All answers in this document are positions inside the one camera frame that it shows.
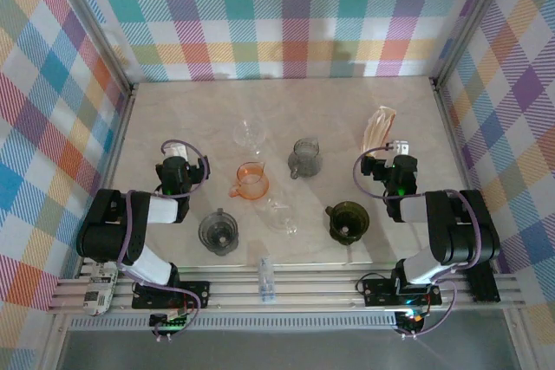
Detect white labelled device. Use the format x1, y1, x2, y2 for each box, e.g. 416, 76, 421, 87
82, 263, 119, 317

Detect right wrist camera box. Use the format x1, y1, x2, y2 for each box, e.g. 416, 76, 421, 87
384, 139, 411, 157

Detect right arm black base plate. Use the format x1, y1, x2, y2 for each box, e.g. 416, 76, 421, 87
362, 274, 443, 307

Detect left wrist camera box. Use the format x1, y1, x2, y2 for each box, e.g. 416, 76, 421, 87
164, 143, 191, 159

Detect grey glass pitcher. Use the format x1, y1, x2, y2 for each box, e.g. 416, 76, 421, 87
288, 138, 324, 179

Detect orange glass pitcher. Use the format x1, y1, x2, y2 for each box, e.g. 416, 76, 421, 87
228, 160, 271, 202

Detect small clear plastic bottle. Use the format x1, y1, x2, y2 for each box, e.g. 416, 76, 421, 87
258, 256, 278, 304

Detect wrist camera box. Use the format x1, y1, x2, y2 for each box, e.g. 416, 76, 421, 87
164, 143, 191, 159
384, 139, 411, 157

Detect slotted grey cable duct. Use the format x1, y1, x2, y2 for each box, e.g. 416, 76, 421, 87
69, 315, 400, 330

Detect black ribbed block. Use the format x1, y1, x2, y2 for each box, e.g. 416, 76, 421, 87
466, 263, 500, 303

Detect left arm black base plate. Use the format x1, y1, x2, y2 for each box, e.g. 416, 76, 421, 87
131, 281, 212, 310

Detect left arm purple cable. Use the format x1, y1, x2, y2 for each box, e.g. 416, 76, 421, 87
115, 139, 213, 343

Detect aluminium frame post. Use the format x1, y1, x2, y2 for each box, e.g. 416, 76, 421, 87
431, 0, 519, 89
47, 0, 138, 94

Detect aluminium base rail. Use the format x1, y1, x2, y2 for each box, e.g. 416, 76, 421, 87
47, 268, 526, 313

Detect clear glass cup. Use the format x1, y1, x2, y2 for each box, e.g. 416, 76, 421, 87
259, 196, 300, 237

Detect grey plastic dripper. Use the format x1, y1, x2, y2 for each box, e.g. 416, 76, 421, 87
198, 207, 240, 254

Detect aluminium side rail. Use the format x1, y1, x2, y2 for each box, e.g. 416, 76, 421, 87
75, 83, 138, 271
431, 81, 498, 269

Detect green plastic dripper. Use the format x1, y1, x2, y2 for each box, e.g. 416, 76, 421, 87
324, 200, 372, 246

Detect clear glass server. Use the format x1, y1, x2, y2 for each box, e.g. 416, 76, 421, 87
232, 118, 266, 155

